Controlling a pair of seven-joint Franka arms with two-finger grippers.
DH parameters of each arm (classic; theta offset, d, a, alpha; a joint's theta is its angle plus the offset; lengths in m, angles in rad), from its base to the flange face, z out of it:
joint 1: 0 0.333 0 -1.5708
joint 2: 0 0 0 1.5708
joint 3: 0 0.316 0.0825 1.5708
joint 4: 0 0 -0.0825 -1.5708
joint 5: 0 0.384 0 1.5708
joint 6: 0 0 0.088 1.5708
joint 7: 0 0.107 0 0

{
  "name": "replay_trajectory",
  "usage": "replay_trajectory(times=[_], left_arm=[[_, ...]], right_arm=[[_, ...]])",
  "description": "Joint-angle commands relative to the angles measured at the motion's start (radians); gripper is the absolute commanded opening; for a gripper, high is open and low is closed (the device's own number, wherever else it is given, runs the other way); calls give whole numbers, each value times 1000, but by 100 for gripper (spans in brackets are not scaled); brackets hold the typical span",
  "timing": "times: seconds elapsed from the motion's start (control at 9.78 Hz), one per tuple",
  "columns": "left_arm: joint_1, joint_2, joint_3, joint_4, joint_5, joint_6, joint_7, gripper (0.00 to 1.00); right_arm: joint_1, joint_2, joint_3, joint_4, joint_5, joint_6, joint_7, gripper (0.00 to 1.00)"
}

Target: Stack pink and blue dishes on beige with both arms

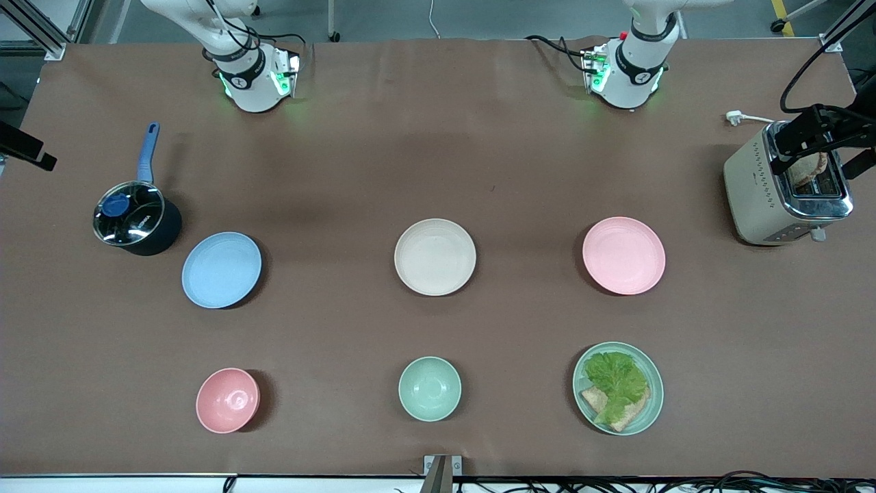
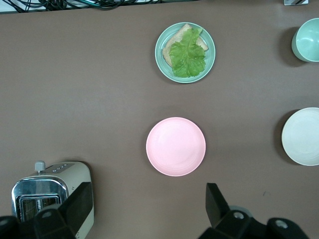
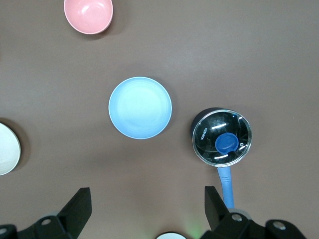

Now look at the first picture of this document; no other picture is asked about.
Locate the pink plate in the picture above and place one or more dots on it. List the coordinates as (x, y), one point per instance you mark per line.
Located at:
(623, 255)

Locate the pink bowl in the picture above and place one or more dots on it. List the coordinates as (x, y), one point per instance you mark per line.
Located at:
(227, 400)

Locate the blue plate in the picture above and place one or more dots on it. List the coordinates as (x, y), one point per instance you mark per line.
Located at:
(221, 270)

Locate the brown bread slice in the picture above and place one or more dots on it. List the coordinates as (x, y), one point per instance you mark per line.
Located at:
(633, 414)
(592, 398)

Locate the beige and chrome toaster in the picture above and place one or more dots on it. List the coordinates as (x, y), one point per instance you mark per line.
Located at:
(753, 198)

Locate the glass lid with blue knob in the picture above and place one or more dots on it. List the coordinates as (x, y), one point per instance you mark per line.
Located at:
(140, 219)

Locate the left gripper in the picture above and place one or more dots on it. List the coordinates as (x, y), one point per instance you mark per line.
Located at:
(843, 124)

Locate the aluminium frame profile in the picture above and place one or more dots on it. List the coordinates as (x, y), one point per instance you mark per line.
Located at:
(845, 27)
(41, 31)

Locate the grey metal camera bracket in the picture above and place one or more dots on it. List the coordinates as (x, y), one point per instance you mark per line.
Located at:
(441, 476)

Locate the green lettuce leaf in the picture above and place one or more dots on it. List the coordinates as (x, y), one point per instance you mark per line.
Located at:
(616, 380)

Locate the brown toast slice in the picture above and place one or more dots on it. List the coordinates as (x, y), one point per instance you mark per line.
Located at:
(807, 168)

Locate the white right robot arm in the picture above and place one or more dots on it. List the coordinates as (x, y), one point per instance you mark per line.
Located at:
(250, 85)

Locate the beige plate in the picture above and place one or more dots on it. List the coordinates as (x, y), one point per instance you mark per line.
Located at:
(434, 257)

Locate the green bowl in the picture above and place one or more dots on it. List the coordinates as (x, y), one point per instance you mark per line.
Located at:
(430, 389)

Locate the green plate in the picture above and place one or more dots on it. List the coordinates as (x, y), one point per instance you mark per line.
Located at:
(653, 404)

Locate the brown table cover sheet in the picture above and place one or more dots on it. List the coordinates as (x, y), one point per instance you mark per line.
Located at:
(438, 157)

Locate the metal pole with caster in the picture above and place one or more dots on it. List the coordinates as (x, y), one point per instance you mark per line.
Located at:
(333, 20)

